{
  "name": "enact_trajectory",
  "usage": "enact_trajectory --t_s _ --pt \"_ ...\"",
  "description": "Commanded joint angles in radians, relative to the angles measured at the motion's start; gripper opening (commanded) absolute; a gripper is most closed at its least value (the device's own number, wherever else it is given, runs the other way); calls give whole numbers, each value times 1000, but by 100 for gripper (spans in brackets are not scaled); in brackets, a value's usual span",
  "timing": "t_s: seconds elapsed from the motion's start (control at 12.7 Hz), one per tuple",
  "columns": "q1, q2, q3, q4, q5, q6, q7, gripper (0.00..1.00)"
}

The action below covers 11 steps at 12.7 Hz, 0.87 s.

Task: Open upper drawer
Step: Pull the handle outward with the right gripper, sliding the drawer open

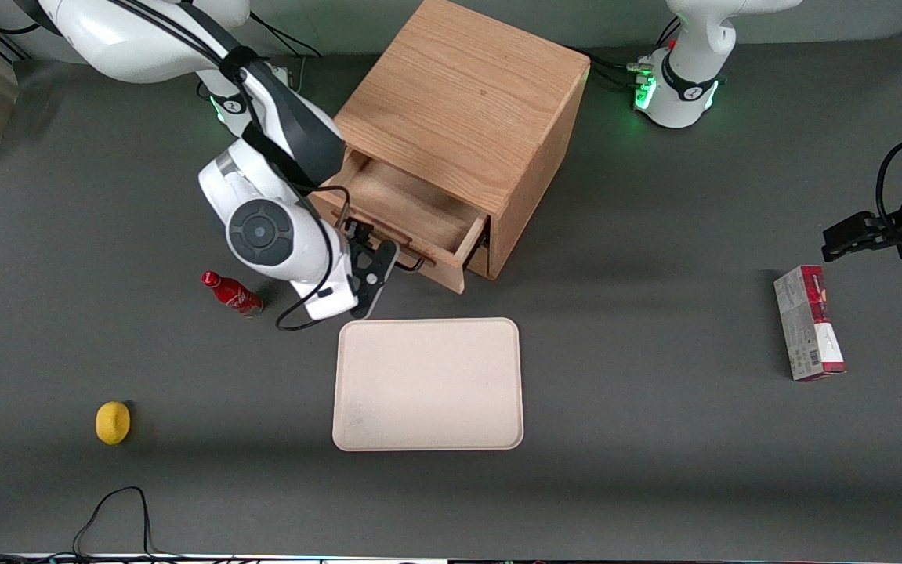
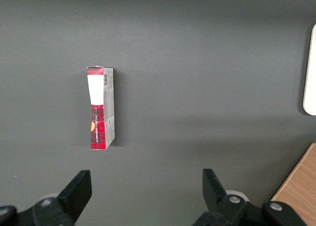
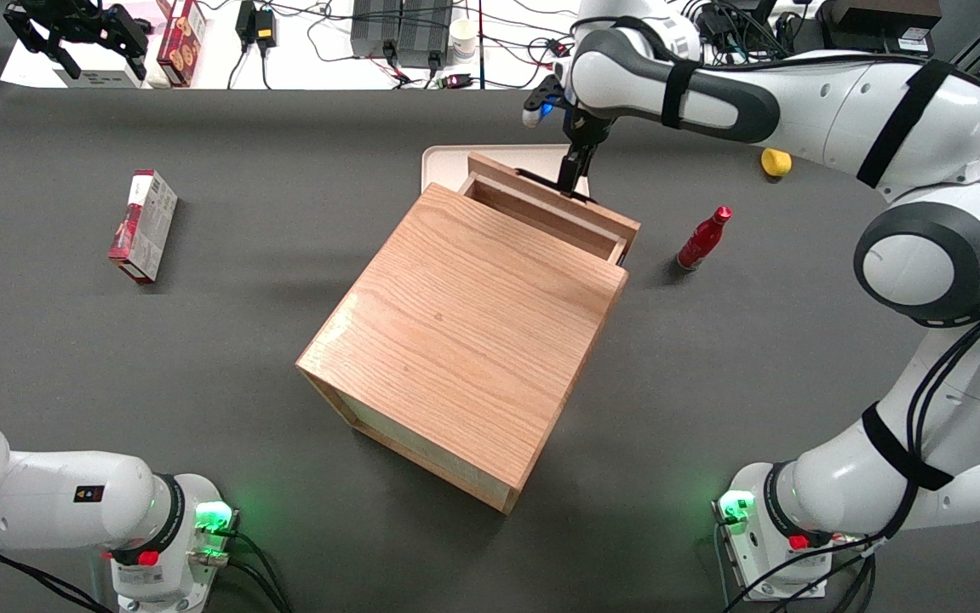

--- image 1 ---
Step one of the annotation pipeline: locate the black cable loop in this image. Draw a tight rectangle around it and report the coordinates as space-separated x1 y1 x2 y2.
72 486 185 562

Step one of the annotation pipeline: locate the beige rectangular tray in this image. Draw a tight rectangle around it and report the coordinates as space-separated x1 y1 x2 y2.
331 317 525 452

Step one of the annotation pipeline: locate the black base cable bundle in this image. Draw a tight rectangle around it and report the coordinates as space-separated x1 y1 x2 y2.
251 12 324 89
572 16 683 89

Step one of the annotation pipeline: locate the yellow lemon toy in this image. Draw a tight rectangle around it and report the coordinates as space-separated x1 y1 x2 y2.
96 401 132 446

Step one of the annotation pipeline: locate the black metal drawer handle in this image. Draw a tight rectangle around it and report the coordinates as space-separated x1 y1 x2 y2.
339 218 426 273

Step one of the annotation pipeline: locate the red soda bottle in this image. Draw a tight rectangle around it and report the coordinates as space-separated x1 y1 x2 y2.
201 270 264 318

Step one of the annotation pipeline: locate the grey and red carton box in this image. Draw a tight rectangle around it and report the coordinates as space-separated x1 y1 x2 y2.
773 265 846 382

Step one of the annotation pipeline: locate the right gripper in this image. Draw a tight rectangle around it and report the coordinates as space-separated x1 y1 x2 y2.
292 219 400 321

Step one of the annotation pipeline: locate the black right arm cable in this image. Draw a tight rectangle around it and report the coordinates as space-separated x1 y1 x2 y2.
125 0 353 333

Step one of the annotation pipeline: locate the oak wooden drawer cabinet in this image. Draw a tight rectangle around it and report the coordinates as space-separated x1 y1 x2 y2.
324 0 591 281

